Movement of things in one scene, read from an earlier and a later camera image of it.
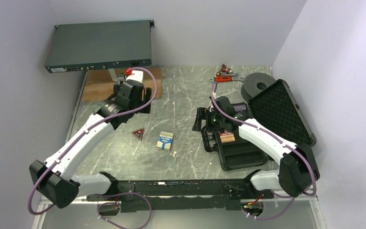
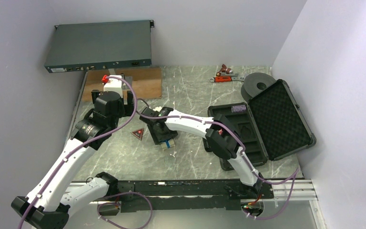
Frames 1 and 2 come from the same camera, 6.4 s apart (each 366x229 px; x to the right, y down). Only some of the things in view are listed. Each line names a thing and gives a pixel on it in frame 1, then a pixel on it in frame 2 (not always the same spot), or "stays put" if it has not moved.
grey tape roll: x=254 y=83 stays put
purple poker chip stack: x=240 y=108 stays put
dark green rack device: x=90 y=46 stays put
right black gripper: x=203 y=113 → x=157 y=137
